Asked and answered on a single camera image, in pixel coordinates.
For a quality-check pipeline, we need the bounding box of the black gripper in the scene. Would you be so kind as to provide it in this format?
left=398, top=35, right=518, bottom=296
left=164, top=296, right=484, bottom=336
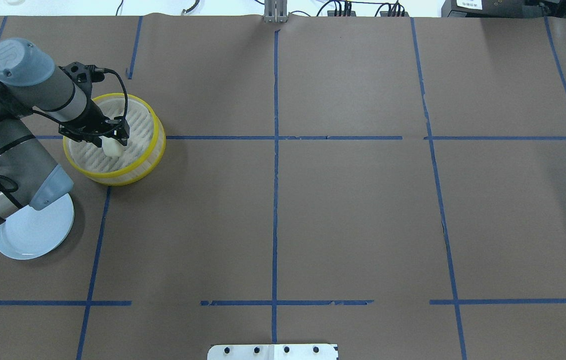
left=59, top=99, right=129, bottom=149

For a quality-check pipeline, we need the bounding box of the white steamed bun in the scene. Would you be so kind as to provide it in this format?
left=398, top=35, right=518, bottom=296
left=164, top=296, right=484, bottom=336
left=101, top=137, right=125, bottom=158

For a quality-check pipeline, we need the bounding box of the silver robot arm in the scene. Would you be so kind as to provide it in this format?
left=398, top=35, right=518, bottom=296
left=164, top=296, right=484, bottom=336
left=0, top=38, right=130, bottom=226

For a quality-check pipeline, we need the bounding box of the yellow bamboo steamer basket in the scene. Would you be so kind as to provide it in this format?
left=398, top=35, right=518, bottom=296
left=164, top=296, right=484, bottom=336
left=63, top=93, right=166, bottom=186

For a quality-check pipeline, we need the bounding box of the light blue plate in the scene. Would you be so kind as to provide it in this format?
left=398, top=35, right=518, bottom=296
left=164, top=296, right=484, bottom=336
left=0, top=194, right=75, bottom=261

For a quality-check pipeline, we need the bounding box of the black device with label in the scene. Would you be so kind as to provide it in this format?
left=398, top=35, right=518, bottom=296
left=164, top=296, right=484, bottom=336
left=441, top=0, right=545, bottom=19

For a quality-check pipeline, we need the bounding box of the black camera cable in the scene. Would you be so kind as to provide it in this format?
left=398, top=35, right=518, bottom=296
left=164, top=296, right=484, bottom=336
left=94, top=68, right=129, bottom=121

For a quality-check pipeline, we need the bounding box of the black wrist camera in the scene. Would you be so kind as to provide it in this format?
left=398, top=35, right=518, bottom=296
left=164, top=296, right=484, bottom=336
left=59, top=62, right=105, bottom=98

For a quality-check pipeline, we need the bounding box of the aluminium frame post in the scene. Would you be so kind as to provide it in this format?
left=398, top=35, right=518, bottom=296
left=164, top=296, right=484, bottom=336
left=261, top=0, right=289, bottom=24

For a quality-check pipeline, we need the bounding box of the white mounting base plate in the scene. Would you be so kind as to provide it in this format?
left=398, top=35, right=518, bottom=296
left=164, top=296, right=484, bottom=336
left=207, top=343, right=339, bottom=360

